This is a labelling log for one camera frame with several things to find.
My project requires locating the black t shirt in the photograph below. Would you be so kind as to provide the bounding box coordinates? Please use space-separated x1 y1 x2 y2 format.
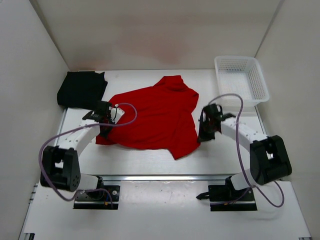
56 71 108 110

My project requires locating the red t shirt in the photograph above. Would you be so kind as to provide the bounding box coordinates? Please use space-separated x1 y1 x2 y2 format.
95 75 200 160

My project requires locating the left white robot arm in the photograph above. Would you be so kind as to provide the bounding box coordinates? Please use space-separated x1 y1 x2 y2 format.
42 101 125 192

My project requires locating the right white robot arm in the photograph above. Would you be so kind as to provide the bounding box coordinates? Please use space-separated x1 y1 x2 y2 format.
197 103 292 200

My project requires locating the white plastic basket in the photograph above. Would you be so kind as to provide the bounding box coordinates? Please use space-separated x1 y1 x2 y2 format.
214 55 270 109

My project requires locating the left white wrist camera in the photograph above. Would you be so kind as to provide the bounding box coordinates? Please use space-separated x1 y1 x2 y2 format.
110 107 125 124

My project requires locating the aluminium rail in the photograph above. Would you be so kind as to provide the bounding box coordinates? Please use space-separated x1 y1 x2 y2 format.
101 174 229 182

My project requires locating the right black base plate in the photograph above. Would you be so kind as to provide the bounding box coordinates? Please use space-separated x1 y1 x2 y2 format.
196 177 258 212

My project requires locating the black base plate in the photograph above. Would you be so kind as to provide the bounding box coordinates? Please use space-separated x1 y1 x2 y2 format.
196 177 258 212
73 185 121 210

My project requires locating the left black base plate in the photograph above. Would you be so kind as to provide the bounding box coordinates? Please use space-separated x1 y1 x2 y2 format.
73 185 121 210

